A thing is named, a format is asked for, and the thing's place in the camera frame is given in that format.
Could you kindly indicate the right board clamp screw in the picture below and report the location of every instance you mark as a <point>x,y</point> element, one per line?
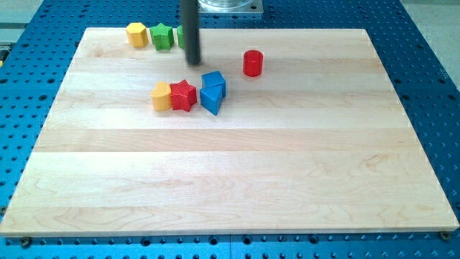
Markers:
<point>446,236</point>

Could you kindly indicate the yellow hexagon block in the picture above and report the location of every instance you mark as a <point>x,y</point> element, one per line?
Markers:
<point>137,34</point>

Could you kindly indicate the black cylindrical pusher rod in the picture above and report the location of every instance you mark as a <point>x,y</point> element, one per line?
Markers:
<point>191,38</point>

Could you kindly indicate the board clamp screw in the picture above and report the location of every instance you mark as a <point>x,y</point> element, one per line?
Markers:
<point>446,236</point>
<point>25,242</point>

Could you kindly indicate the yellow heart block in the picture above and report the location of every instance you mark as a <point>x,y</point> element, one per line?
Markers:
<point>161,96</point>

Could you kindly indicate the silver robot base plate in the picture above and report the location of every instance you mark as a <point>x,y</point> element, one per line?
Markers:
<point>244,7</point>

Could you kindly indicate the left board clamp screw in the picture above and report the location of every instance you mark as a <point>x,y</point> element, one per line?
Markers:
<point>25,242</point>

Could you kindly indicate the green star block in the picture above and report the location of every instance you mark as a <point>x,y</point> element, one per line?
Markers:
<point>162,37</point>

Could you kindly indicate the red cylinder block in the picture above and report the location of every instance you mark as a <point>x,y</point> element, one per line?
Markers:
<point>252,63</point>

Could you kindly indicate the red star block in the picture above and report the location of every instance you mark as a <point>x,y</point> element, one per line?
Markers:
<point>183,95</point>

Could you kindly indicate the wooden board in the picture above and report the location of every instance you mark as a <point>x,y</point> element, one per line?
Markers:
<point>318,143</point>

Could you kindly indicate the green round block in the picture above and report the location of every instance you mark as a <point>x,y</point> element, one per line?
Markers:
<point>180,36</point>

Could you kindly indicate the blue triangle block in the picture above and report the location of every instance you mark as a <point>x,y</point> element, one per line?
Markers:
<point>211,98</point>

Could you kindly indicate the blue cube block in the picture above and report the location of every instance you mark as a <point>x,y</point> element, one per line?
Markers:
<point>214,78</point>

